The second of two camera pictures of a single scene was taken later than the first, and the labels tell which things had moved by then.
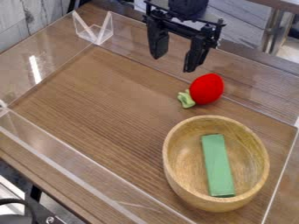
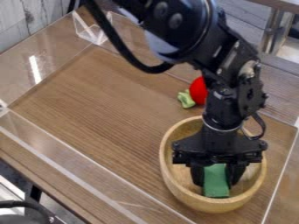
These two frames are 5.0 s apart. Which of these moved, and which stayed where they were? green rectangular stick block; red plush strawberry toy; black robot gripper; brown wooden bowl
Moved: black robot gripper
Stayed: red plush strawberry toy; green rectangular stick block; brown wooden bowl
